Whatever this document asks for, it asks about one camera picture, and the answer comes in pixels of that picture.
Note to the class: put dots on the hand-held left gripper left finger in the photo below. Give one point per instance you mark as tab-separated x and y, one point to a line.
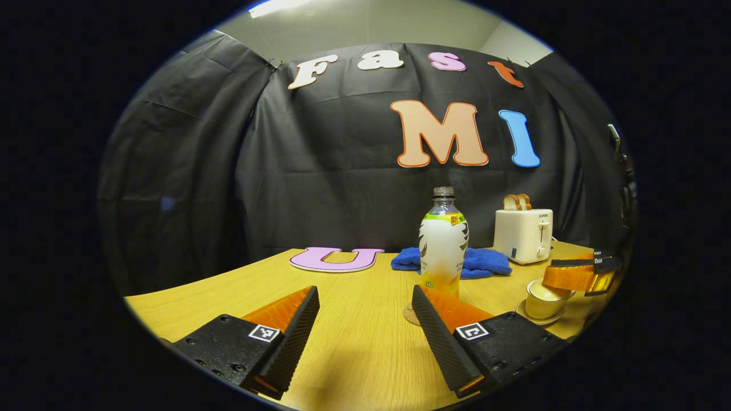
294	342

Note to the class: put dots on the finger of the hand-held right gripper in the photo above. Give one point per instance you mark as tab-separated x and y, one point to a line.
565	277
605	279

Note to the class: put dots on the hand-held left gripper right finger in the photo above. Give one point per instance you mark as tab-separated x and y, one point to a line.
437	342

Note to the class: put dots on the cream teacup lid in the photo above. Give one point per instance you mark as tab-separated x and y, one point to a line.
545	292

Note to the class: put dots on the round cork coaster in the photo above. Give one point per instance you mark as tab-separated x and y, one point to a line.
409	315

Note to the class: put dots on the cream ceramic teacup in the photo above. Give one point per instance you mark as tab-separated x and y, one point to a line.
542	309

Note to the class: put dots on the clear plastic water bottle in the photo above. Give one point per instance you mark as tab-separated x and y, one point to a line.
442	251

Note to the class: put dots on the cream ceramic saucer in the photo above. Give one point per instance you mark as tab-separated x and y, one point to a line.
528	319

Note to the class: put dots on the cream toaster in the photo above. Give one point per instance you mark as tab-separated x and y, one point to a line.
519	237

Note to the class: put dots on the blue towel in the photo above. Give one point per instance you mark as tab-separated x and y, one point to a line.
485	262

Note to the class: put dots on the pink letter cutout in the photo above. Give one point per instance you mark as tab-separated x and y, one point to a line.
311	261

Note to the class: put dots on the toast slice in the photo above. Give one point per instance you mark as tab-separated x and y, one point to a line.
525	201
511	202

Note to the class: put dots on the ceiling light panel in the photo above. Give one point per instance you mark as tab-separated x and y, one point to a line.
280	7

